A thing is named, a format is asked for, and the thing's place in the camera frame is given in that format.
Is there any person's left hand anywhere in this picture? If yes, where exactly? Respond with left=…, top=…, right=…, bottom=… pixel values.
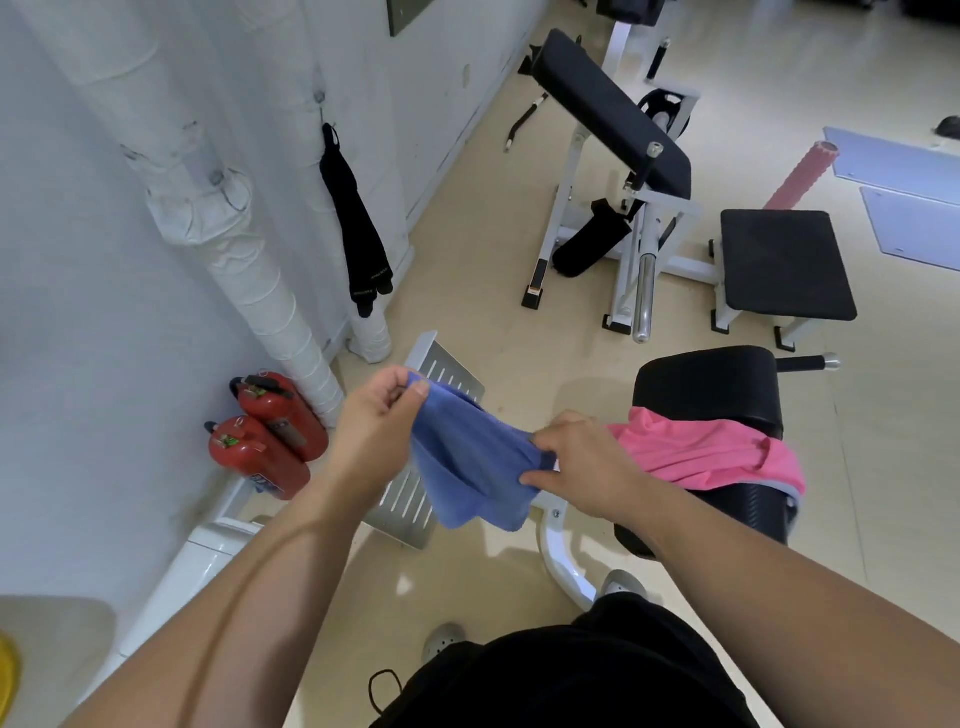
left=324, top=365, right=432, bottom=505

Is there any person's right hand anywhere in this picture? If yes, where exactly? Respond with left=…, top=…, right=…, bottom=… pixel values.
left=519, top=410, right=651, bottom=523

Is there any blue towel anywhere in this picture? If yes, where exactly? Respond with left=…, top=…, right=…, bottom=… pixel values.
left=405, top=372, right=560, bottom=534

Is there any person's right forearm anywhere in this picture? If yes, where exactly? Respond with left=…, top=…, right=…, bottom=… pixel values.
left=618, top=476, right=960, bottom=728

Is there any person's left forearm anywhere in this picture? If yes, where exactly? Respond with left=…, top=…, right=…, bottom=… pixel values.
left=63, top=480, right=376, bottom=728

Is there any perforated metal foot plate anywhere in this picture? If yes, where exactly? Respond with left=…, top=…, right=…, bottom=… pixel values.
left=363, top=330, right=487, bottom=552

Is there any red fire extinguisher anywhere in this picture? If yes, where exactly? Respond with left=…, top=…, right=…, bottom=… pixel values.
left=229, top=370, right=330, bottom=463
left=203, top=416, right=312, bottom=502

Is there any person's grey shoe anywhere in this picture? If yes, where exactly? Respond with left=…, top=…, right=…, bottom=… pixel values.
left=601, top=569, right=651, bottom=603
left=420, top=621, right=468, bottom=666

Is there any pink cloth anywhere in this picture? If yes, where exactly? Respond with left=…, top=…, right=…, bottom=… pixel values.
left=607, top=407, right=808, bottom=501

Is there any black hanging cloth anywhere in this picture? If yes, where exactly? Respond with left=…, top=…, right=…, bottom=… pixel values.
left=319, top=123, right=396, bottom=319

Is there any person's black clothing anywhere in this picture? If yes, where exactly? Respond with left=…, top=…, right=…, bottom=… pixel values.
left=366, top=591, right=763, bottom=728

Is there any black padded machine seat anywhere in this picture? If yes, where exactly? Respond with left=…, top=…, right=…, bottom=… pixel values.
left=613, top=345, right=842, bottom=561

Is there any chrome weight bar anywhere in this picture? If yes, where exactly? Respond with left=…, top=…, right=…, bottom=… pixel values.
left=631, top=253, right=658, bottom=345

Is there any black foam roller pad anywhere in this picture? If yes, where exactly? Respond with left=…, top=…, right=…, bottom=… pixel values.
left=552, top=198, right=633, bottom=279

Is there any thick white insulated pipe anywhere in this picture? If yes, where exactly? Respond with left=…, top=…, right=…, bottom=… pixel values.
left=6, top=0, right=347, bottom=430

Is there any white machine base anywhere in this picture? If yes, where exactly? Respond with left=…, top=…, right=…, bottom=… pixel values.
left=96, top=516, right=265, bottom=680

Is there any black square bench seat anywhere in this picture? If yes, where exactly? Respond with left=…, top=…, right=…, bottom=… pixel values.
left=719, top=209, right=859, bottom=323

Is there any black weight plate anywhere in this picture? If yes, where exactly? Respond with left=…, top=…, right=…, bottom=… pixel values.
left=636, top=87, right=690, bottom=141

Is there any pink foam roller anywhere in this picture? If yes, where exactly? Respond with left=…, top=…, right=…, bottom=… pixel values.
left=762, top=140, right=841, bottom=212

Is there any purple exercise mat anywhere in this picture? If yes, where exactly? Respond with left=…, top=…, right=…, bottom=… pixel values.
left=822, top=126, right=960, bottom=208
left=859, top=186, right=960, bottom=273

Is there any yellow object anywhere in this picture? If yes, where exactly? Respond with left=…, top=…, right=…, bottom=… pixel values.
left=0, top=632, right=23, bottom=723

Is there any white curved machine frame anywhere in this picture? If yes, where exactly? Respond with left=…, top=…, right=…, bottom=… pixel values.
left=531, top=501, right=601, bottom=613

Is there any white curl bench frame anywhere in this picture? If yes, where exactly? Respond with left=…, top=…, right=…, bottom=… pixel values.
left=504, top=15, right=820, bottom=354

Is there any green wall board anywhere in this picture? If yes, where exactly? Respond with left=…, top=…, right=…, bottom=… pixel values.
left=387, top=0, right=429, bottom=38

